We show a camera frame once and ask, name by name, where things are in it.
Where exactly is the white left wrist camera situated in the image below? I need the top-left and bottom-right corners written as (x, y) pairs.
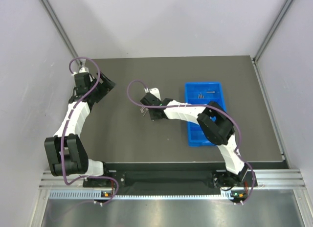
top-left (71, 67), bottom-right (89, 76)

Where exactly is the blue compartment tray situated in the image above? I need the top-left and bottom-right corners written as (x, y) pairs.
top-left (184, 82), bottom-right (227, 147)

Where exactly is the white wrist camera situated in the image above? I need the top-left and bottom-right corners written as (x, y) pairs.
top-left (71, 67), bottom-right (89, 76)
top-left (144, 88), bottom-right (161, 100)

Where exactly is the aluminium frame post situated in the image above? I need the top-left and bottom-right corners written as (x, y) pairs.
top-left (39, 0), bottom-right (78, 58)
top-left (252, 0), bottom-right (295, 65)

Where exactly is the left aluminium frame post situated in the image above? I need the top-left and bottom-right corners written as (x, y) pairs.
top-left (39, 0), bottom-right (78, 58)

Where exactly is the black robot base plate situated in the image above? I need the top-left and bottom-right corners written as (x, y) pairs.
top-left (83, 169), bottom-right (257, 188)

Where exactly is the grey slotted cable duct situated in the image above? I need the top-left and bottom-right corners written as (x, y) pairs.
top-left (49, 190), bottom-right (244, 200)

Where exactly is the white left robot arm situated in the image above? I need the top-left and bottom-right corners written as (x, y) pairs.
top-left (44, 69), bottom-right (115, 177)

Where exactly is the aluminium front rail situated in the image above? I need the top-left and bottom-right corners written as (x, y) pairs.
top-left (255, 169), bottom-right (306, 189)

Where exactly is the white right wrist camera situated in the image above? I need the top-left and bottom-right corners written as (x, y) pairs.
top-left (144, 88), bottom-right (161, 100)

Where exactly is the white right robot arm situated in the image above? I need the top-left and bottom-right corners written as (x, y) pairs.
top-left (140, 92), bottom-right (256, 182)

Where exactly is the right aluminium frame post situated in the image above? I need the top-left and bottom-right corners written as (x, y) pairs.
top-left (252, 0), bottom-right (295, 65)

